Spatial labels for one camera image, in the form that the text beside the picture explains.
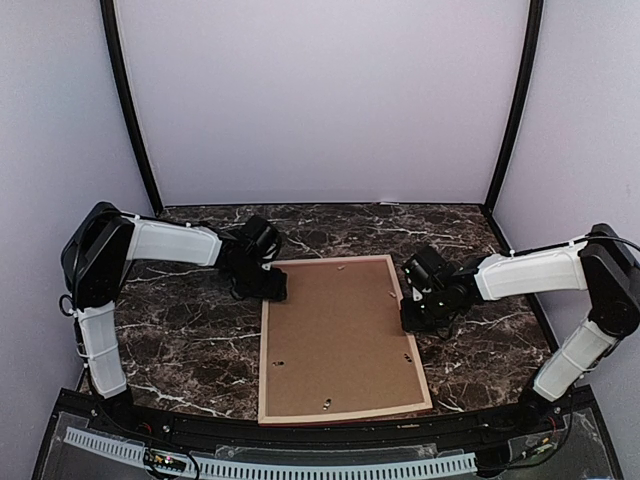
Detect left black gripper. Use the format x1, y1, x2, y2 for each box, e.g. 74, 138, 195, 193
227, 258, 286, 301

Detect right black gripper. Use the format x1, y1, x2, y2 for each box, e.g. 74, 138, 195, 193
399, 288, 451, 333

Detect brown cardboard backing board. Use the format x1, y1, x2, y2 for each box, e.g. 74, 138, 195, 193
264, 259, 426, 416

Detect pink wooden picture frame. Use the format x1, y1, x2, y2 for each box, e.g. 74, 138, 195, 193
256, 253, 434, 427

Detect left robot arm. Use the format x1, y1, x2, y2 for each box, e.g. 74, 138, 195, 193
59, 202, 287, 436

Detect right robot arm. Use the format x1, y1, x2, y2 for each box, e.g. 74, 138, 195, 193
400, 223, 639, 434

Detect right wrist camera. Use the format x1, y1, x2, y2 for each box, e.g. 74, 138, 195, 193
407, 279, 431, 305

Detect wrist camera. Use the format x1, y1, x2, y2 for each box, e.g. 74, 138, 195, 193
254, 243, 280, 270
407, 279, 431, 305

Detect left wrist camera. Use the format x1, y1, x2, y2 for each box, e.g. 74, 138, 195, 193
254, 243, 280, 270

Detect black front rail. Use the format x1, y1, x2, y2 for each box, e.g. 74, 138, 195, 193
45, 389, 568, 452

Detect white slotted cable duct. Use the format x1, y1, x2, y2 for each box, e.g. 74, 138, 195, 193
63, 427, 477, 479

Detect left black corner post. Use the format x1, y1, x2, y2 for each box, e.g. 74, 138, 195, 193
99, 0, 164, 216

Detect black corner post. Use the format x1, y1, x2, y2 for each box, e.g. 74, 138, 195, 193
483, 0, 544, 214
99, 0, 164, 216

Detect right black corner post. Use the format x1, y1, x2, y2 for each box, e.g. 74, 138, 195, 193
483, 0, 544, 214

